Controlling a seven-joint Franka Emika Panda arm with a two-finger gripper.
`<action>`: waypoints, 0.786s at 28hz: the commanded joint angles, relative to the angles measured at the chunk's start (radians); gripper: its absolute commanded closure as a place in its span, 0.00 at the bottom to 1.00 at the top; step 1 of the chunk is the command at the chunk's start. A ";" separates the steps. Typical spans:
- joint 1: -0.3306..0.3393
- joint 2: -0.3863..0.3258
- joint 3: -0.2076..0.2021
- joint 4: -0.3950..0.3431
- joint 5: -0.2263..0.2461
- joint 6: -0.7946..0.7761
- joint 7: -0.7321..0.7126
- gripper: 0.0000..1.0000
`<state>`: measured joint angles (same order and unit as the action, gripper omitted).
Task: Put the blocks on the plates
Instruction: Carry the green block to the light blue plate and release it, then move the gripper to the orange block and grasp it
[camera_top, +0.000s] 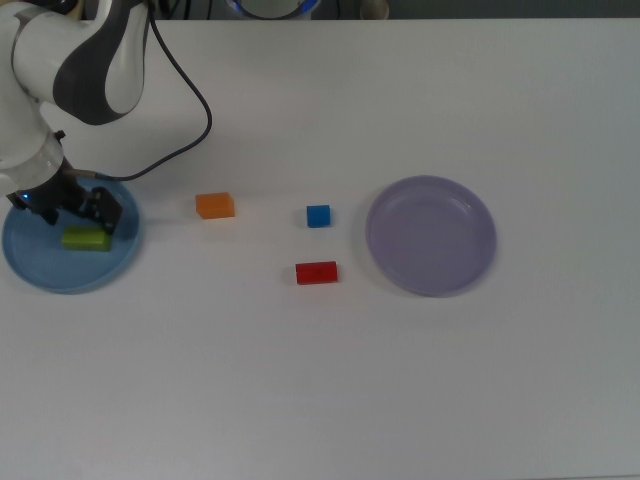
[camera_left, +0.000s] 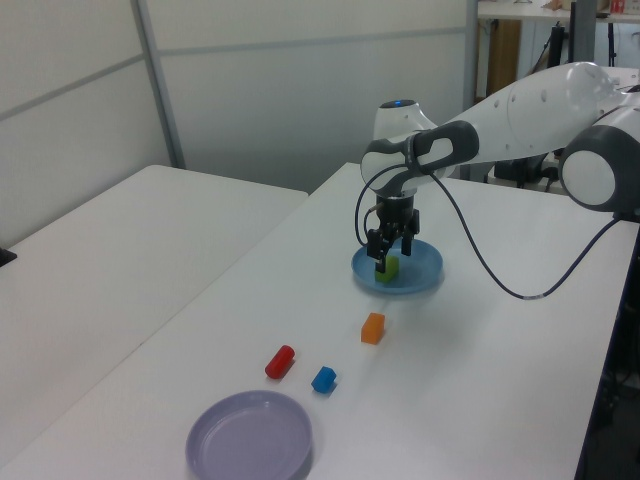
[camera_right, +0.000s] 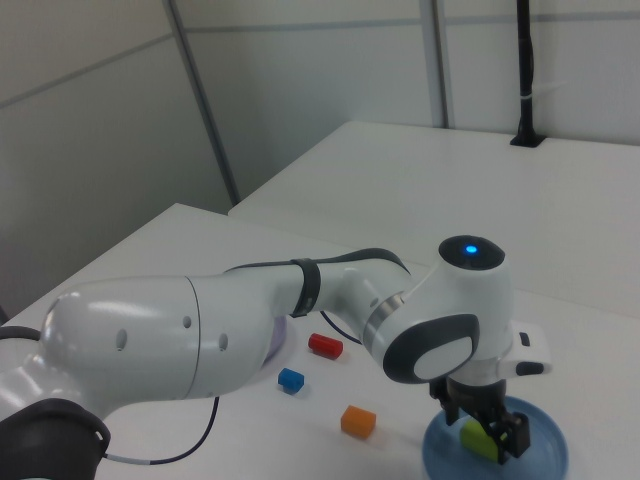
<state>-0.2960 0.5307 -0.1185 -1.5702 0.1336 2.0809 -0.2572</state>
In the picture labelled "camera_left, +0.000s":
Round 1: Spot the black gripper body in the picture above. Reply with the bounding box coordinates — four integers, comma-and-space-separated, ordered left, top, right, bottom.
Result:
380, 197, 417, 240

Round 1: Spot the green block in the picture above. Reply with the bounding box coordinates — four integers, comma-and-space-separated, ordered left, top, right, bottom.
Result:
374, 255, 400, 285

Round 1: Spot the orange block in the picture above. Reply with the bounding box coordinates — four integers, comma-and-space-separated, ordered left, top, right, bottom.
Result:
360, 312, 387, 345

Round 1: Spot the blue block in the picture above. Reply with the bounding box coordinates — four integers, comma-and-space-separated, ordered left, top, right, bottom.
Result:
310, 365, 338, 394

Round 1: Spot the red block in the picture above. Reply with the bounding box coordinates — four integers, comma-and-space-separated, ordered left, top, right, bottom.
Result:
264, 344, 297, 380

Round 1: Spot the blue plate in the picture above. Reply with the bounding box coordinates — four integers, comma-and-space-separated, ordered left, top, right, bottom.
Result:
349, 238, 445, 297

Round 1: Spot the dark chair base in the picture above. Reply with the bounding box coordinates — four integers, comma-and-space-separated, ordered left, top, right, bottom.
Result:
493, 152, 561, 190

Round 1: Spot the brown wooden panel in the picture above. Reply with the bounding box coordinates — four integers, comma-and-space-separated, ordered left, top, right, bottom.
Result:
487, 20, 522, 99

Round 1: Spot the purple plate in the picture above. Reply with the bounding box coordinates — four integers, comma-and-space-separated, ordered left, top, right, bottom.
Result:
185, 389, 314, 480

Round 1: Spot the white background desk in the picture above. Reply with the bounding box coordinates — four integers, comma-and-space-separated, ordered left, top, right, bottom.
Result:
477, 0, 640, 24

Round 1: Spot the white adjoining table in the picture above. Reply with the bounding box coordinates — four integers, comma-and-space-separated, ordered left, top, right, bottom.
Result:
0, 164, 310, 471

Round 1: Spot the black upright panel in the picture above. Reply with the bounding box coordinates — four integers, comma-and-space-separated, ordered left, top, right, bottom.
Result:
569, 0, 596, 65

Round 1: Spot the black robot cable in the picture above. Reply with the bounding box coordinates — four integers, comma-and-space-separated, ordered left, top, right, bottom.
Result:
353, 162, 624, 301

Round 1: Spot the grey partition post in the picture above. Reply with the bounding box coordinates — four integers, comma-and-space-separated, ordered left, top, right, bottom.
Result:
462, 0, 484, 181
130, 0, 187, 171

